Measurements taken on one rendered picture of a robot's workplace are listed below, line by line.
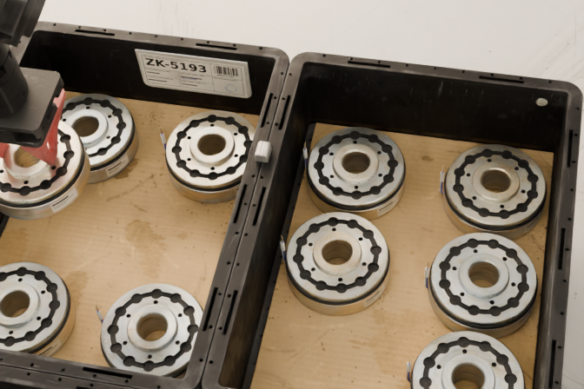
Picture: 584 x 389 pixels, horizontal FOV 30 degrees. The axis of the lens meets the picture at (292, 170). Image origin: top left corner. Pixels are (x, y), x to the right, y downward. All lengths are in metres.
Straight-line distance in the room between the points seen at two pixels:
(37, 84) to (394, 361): 0.42
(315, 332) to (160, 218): 0.22
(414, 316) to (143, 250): 0.29
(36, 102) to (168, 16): 0.57
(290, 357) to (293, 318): 0.04
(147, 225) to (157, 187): 0.05
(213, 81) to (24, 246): 0.27
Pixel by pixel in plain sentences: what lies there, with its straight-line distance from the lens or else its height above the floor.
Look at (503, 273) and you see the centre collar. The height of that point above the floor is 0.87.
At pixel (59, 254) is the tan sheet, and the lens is 1.16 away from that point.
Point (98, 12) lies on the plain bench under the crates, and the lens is 1.56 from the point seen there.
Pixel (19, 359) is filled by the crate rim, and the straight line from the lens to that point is 1.00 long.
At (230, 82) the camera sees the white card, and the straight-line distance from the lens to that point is 1.19.
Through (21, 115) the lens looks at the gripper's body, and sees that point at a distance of 0.98.
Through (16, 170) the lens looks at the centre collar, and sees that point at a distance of 1.07.
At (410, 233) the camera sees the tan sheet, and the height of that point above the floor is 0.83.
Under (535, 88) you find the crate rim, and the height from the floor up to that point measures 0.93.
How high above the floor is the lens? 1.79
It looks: 54 degrees down
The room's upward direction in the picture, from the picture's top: 6 degrees counter-clockwise
